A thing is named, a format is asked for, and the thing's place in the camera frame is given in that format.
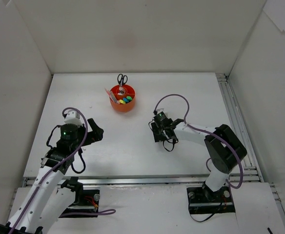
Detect aluminium front rail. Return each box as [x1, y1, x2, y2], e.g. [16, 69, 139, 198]
[9, 174, 275, 210]

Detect aluminium rail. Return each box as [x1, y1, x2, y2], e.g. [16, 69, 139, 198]
[215, 73, 264, 182]
[9, 174, 275, 210]

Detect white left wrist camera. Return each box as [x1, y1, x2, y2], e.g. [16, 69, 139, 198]
[64, 110, 82, 127]

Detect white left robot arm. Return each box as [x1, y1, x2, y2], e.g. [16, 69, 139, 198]
[0, 118, 104, 234]

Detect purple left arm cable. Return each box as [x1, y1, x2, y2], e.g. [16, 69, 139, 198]
[10, 107, 117, 234]

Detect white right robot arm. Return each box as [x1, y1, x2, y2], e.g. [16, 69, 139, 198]
[149, 112, 247, 201]

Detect aluminium right side rail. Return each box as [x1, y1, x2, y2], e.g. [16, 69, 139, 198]
[215, 73, 264, 182]

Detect orange round pen holder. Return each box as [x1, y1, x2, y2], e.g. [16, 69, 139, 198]
[109, 84, 136, 113]

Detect black handled scissors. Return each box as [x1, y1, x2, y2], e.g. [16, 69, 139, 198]
[117, 74, 128, 87]

